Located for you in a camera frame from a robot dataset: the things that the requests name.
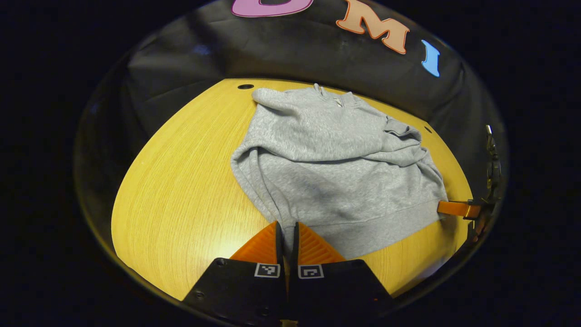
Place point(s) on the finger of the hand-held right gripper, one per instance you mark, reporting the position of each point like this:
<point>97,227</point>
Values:
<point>456,209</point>

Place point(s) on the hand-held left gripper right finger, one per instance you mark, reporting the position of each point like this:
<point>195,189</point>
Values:
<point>294,254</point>

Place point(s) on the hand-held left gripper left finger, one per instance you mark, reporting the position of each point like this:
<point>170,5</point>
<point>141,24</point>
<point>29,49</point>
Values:
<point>279,254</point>

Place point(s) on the grey sweatshirt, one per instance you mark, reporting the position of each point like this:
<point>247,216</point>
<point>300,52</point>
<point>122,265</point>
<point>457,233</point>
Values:
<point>336,172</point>

